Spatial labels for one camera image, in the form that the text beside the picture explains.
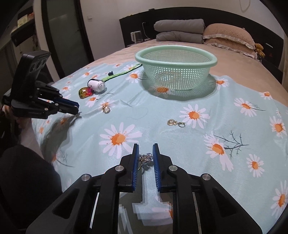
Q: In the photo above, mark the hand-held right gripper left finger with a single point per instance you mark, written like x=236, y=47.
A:
x=134, y=166

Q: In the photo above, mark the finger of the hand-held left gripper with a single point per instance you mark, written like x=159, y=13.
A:
x=67, y=110
x=69, y=103

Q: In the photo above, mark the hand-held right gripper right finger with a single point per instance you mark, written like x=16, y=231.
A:
x=156, y=166

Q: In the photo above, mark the silver rhinestone keyring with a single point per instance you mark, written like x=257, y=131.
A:
x=145, y=157

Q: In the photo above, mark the green plastic mesh basket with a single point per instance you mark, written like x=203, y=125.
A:
x=177, y=74

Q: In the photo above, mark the person's left forearm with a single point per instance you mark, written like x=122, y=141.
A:
x=29, y=139

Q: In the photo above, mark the person's left hand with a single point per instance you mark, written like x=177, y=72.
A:
x=22, y=123

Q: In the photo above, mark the colourful resin charm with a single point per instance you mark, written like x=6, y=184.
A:
x=85, y=92

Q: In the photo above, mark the small white cylinder toy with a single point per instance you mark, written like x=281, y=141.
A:
x=96, y=85

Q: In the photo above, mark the round gold charm keyring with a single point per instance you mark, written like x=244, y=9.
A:
x=171, y=122

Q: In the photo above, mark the dark framed glass door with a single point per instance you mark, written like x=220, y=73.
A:
x=65, y=33

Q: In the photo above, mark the white electric kettle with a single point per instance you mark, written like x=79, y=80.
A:
x=136, y=37

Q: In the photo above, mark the folded grey blanket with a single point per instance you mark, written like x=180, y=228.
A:
x=177, y=37
x=180, y=25

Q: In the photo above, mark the beige bedspread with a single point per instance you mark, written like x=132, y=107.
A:
x=243, y=67

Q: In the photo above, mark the beige frilled pillow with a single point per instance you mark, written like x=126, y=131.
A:
x=245, y=54
x=227, y=33

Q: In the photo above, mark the black nightstand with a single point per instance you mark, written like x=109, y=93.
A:
x=273, y=69

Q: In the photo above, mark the small brown teddy bear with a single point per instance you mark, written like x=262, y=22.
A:
x=259, y=47

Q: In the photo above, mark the black headboard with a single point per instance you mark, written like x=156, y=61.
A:
x=225, y=16

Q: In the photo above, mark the wall shelf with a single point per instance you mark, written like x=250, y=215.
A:
x=20, y=33

